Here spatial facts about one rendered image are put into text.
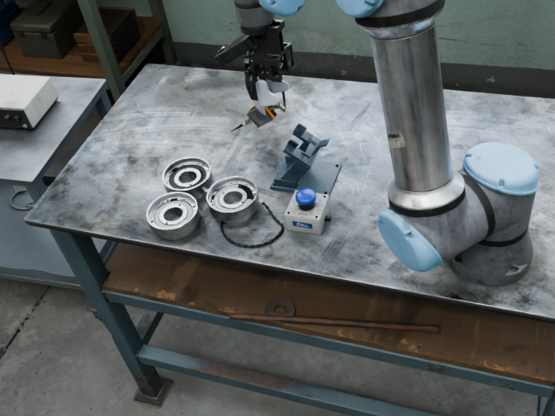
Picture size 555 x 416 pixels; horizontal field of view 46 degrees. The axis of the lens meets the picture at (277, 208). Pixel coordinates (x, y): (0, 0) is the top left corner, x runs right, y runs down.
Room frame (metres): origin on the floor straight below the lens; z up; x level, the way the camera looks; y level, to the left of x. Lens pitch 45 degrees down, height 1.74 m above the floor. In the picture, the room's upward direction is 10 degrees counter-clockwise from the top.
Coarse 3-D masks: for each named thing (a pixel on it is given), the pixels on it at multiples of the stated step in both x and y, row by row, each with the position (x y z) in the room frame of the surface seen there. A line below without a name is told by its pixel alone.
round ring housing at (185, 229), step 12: (180, 192) 0.99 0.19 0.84; (156, 204) 0.98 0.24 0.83; (192, 204) 0.96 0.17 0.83; (168, 216) 0.96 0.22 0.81; (180, 216) 0.96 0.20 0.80; (192, 216) 0.92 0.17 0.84; (156, 228) 0.90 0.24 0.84; (168, 228) 0.90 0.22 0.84; (180, 228) 0.90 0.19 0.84; (192, 228) 0.91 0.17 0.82
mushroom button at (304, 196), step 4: (304, 188) 0.91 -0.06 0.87; (308, 188) 0.91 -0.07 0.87; (300, 192) 0.90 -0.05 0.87; (304, 192) 0.89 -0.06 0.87; (308, 192) 0.89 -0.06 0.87; (312, 192) 0.89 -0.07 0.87; (296, 196) 0.89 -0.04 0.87; (300, 196) 0.89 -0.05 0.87; (304, 196) 0.88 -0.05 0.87; (308, 196) 0.88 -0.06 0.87; (312, 196) 0.88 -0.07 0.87; (296, 200) 0.88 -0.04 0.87; (300, 200) 0.88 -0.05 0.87; (304, 200) 0.88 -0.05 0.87; (308, 200) 0.87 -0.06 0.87; (312, 200) 0.87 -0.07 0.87; (300, 204) 0.88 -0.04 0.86; (304, 204) 0.87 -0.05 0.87; (308, 204) 0.87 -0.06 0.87
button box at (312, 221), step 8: (296, 192) 0.93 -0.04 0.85; (320, 200) 0.90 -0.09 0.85; (328, 200) 0.90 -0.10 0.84; (288, 208) 0.89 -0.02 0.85; (296, 208) 0.89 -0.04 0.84; (304, 208) 0.88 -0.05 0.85; (312, 208) 0.88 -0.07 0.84; (320, 208) 0.87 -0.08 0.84; (328, 208) 0.90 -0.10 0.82; (288, 216) 0.87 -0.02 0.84; (296, 216) 0.86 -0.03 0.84; (304, 216) 0.86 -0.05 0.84; (312, 216) 0.86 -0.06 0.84; (320, 216) 0.85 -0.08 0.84; (328, 216) 0.87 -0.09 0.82; (288, 224) 0.87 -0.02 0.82; (296, 224) 0.86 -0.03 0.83; (304, 224) 0.86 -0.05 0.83; (312, 224) 0.85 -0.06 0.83; (320, 224) 0.85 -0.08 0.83; (304, 232) 0.86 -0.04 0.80; (312, 232) 0.85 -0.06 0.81; (320, 232) 0.84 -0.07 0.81
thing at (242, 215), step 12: (228, 180) 1.01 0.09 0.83; (240, 180) 1.01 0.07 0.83; (216, 192) 0.99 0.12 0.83; (228, 192) 0.98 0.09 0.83; (240, 192) 0.97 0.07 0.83; (240, 204) 0.94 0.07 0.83; (252, 204) 0.93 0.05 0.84; (216, 216) 0.93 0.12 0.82; (228, 216) 0.91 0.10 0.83; (240, 216) 0.91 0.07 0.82
